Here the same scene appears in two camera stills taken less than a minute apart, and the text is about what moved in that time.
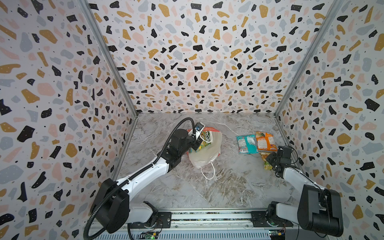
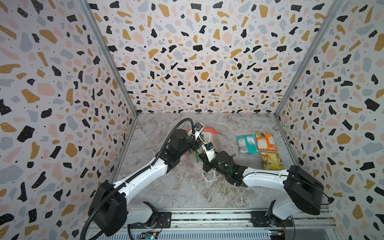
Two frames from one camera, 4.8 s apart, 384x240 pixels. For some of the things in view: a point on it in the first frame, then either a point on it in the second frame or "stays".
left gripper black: [197, 143] stays
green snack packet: [205, 136] -> [199, 150]
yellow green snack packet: [267, 165] stays
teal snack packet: [247, 144] stays
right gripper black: [270, 156] -> [206, 163]
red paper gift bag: [210, 152] stays
